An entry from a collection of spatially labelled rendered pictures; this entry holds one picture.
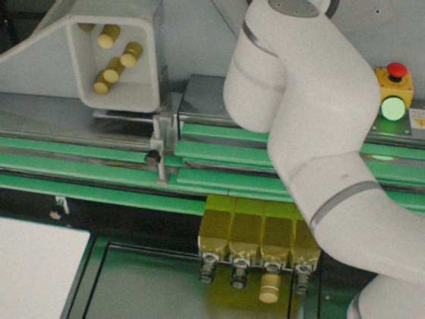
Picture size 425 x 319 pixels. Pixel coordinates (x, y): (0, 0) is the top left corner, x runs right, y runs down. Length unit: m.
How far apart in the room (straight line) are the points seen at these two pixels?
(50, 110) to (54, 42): 0.16
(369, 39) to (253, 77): 0.50
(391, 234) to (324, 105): 0.13
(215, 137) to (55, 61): 0.42
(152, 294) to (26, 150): 0.42
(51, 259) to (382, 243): 0.86
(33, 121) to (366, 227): 0.91
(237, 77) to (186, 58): 0.52
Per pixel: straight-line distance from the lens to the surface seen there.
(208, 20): 1.08
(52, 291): 1.18
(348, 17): 0.91
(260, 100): 0.62
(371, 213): 0.51
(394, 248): 0.50
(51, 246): 1.25
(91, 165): 1.15
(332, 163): 0.54
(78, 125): 1.22
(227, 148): 1.02
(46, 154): 1.21
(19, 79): 1.33
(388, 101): 1.06
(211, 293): 1.13
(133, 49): 1.10
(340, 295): 1.20
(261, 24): 0.57
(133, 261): 1.19
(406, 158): 1.06
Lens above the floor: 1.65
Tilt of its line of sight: 43 degrees down
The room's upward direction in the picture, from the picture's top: 167 degrees counter-clockwise
